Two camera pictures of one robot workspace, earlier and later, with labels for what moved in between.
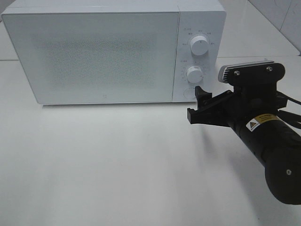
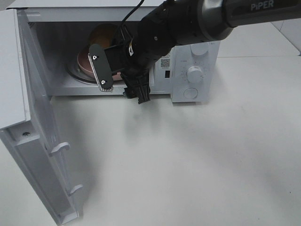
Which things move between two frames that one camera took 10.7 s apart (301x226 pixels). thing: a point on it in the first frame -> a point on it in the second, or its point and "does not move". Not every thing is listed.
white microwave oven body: x=81 y=52 does not move
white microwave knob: x=199 y=45 does not move
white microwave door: x=97 y=57 -> x=28 y=128
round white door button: x=188 y=93 does not move
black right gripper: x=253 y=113 -> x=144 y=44
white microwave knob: x=194 y=74 does not move
